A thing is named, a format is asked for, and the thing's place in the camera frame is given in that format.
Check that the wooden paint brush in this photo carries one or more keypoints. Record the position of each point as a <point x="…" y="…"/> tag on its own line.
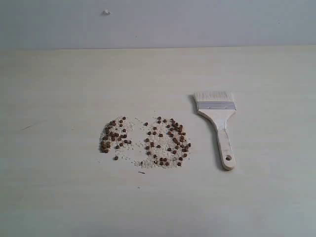
<point x="218" y="107"/>

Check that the pile of brown pellets and crumbs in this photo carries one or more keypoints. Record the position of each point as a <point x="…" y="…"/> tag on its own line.
<point x="162" y="143"/>

